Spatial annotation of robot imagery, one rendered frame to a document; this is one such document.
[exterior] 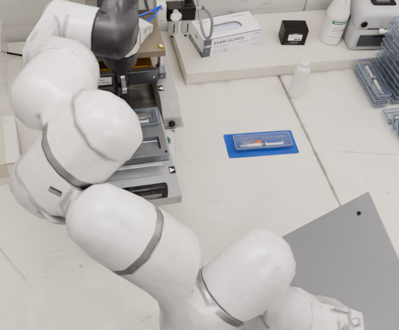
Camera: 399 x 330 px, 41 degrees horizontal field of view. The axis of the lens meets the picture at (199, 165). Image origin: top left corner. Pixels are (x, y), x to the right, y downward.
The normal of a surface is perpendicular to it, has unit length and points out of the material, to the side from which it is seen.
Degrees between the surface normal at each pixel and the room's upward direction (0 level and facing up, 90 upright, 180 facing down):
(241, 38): 87
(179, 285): 70
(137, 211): 33
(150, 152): 0
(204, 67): 0
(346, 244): 44
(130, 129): 50
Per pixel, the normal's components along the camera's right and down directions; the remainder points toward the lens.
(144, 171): 0.23, 0.77
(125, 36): 0.72, 0.32
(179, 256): 0.59, 0.08
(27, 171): -0.59, -0.09
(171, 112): 0.22, 0.03
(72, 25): -0.07, 0.07
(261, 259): -0.22, -0.23
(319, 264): -0.61, -0.39
